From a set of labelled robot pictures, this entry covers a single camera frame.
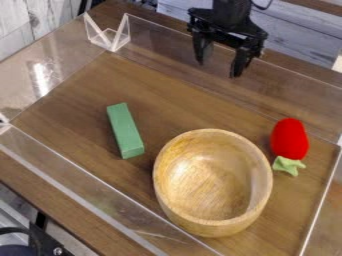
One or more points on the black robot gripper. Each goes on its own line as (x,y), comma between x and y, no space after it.
(226,24)

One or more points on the wooden bowl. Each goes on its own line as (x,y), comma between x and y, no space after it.
(212,182)

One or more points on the green rectangular block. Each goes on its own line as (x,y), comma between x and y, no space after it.
(125,132)

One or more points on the red plush strawberry toy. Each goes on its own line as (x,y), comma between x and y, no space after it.
(288,144)

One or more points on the clear acrylic tray enclosure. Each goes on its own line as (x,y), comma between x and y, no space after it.
(154,156)

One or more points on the black table clamp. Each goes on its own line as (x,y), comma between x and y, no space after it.
(48,246)

